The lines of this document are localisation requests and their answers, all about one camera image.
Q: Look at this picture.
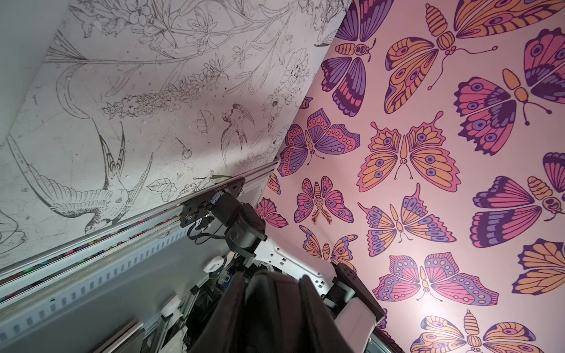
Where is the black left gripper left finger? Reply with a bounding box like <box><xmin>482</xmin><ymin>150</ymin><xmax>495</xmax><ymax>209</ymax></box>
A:
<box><xmin>188</xmin><ymin>272</ymin><xmax>246</xmax><ymax>352</ymax></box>

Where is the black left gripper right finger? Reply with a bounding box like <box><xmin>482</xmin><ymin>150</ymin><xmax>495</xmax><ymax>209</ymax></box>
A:
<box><xmin>298</xmin><ymin>275</ymin><xmax>352</xmax><ymax>353</ymax></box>

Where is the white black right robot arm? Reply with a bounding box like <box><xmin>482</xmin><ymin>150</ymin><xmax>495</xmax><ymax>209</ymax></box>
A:
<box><xmin>180</xmin><ymin>179</ymin><xmax>385</xmax><ymax>352</ymax></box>

